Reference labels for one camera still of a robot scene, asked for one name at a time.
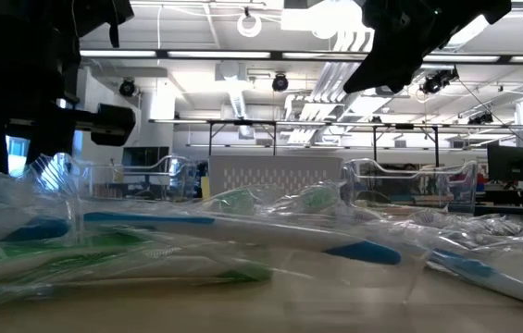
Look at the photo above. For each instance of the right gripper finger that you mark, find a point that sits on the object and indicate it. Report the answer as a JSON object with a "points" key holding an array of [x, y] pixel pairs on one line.
{"points": [[386, 67]]}

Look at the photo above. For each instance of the white mesh basket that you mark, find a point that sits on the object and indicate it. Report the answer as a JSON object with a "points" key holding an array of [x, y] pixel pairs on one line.
{"points": [[275, 176]]}

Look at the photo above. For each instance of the yellow plastic bin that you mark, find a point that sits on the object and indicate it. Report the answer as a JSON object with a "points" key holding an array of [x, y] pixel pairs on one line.
{"points": [[205, 187]]}

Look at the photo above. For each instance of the blue toothbrush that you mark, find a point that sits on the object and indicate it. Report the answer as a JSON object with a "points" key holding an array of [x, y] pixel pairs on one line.
{"points": [[39, 230], [464, 266], [261, 231]]}

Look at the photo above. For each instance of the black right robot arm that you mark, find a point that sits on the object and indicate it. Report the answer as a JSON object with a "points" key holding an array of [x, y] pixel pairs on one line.
{"points": [[469, 11]]}

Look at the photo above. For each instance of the black ceiling spotlight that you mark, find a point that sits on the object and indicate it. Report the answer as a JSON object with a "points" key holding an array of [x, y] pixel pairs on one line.
{"points": [[437, 82], [127, 87], [280, 82]]}

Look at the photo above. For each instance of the black beam with LED lights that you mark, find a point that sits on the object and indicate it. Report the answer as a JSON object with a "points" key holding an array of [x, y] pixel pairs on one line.
{"points": [[161, 54]]}

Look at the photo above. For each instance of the clear plastic bin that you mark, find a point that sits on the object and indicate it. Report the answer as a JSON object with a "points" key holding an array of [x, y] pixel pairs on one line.
{"points": [[187, 178], [471, 180]]}

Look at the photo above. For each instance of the green wrapped toothbrush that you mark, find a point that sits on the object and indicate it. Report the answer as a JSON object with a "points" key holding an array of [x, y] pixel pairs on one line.
{"points": [[247, 274], [235, 202], [319, 198]]}

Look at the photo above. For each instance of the black computer monitor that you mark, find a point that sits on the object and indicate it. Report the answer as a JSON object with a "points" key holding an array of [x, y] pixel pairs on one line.
{"points": [[512, 163]]}

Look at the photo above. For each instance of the silver ventilation duct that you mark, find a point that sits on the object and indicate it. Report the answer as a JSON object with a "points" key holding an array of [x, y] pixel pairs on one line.
{"points": [[411, 88]]}

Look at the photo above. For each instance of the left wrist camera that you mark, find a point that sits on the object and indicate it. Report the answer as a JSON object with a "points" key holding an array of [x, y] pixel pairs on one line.
{"points": [[103, 14]]}

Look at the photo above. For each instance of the dark wall screen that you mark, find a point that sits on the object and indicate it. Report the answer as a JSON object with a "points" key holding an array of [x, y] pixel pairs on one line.
{"points": [[145, 156]]}

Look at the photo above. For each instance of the black metal gantry frame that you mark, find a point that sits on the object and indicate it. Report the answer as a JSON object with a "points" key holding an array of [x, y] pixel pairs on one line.
{"points": [[242, 122]]}

